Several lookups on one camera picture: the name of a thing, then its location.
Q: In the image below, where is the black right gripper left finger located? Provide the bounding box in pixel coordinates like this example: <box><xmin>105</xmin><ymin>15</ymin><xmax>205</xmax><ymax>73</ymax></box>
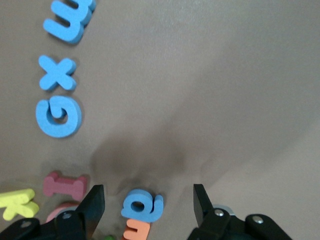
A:
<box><xmin>0</xmin><ymin>184</ymin><xmax>106</xmax><ymax>240</ymax></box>

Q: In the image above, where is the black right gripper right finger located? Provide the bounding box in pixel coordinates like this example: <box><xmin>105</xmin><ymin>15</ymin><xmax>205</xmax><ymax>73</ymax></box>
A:
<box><xmin>187</xmin><ymin>183</ymin><xmax>294</xmax><ymax>240</ymax></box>

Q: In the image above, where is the blue foam letter P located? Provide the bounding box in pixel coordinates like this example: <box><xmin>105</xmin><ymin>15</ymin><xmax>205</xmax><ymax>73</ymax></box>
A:
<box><xmin>120</xmin><ymin>189</ymin><xmax>165</xmax><ymax>224</ymax></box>

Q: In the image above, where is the blue foam letter G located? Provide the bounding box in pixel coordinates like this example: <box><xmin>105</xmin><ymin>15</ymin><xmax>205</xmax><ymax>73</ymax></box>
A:
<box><xmin>35</xmin><ymin>95</ymin><xmax>83</xmax><ymax>139</ymax></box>

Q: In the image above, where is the blue foam letter X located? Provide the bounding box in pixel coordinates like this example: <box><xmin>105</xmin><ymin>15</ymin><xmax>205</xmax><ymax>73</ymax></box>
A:
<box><xmin>38</xmin><ymin>55</ymin><xmax>77</xmax><ymax>91</ymax></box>

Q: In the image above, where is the blue foam letter M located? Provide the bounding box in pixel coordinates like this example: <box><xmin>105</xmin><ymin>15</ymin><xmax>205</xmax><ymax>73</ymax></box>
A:
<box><xmin>42</xmin><ymin>0</ymin><xmax>97</xmax><ymax>46</ymax></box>

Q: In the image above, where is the pink foam letter Q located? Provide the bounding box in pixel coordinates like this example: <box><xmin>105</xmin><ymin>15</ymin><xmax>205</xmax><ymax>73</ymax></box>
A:
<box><xmin>45</xmin><ymin>201</ymin><xmax>81</xmax><ymax>223</ymax></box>

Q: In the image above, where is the dark red foam letter I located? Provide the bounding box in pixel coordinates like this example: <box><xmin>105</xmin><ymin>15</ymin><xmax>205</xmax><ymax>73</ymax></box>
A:
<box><xmin>42</xmin><ymin>171</ymin><xmax>88</xmax><ymax>202</ymax></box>

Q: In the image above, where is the yellow foam letter K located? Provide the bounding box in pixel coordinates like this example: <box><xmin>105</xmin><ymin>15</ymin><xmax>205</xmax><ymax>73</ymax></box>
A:
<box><xmin>0</xmin><ymin>188</ymin><xmax>40</xmax><ymax>221</ymax></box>

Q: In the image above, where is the orange foam letter E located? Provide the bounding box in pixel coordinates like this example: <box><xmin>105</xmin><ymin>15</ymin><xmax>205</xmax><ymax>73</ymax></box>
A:
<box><xmin>122</xmin><ymin>218</ymin><xmax>151</xmax><ymax>240</ymax></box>

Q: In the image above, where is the brown table cover mat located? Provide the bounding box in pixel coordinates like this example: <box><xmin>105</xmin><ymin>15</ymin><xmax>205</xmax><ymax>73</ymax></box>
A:
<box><xmin>0</xmin><ymin>0</ymin><xmax>320</xmax><ymax>240</ymax></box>

